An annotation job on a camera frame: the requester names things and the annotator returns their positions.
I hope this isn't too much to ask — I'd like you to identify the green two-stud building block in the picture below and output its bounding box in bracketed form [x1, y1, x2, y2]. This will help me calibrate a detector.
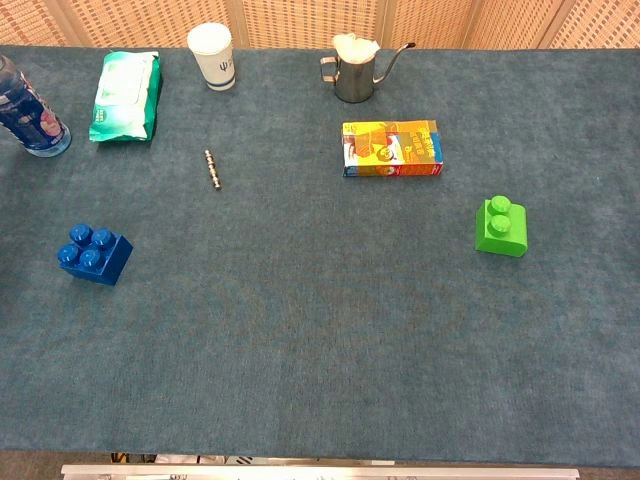
[473, 195, 529, 259]

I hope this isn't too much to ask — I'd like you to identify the blue four-stud building block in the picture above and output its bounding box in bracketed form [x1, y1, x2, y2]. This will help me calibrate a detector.
[56, 223, 135, 287]

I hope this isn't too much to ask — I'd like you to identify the teal felt table cloth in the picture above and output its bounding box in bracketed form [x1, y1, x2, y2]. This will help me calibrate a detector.
[0, 44, 640, 469]

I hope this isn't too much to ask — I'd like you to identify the yellow snack box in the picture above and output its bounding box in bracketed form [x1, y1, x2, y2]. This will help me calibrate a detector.
[341, 119, 445, 179]

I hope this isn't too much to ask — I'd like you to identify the small beaded metal rod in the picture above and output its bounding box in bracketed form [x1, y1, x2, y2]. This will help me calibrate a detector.
[202, 148, 225, 191]

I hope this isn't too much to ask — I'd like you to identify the steel gooseneck pitcher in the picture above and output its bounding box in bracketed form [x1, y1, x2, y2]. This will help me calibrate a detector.
[319, 41, 417, 104]

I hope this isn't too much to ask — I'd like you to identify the crumpled white tissue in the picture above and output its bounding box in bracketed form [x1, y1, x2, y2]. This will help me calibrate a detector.
[332, 32, 381, 66]

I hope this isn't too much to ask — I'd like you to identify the white paper cup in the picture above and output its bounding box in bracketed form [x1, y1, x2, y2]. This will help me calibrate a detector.
[186, 22, 237, 93]

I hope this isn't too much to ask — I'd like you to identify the woven wooden folding screen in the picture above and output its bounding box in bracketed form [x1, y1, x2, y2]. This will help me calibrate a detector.
[0, 0, 640, 50]

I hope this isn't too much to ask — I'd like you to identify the green wet wipes pack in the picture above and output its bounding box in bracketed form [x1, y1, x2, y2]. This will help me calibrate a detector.
[88, 50, 164, 144]

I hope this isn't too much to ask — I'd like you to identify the aluminium profile rail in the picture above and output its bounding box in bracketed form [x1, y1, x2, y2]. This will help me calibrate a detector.
[60, 463, 581, 480]

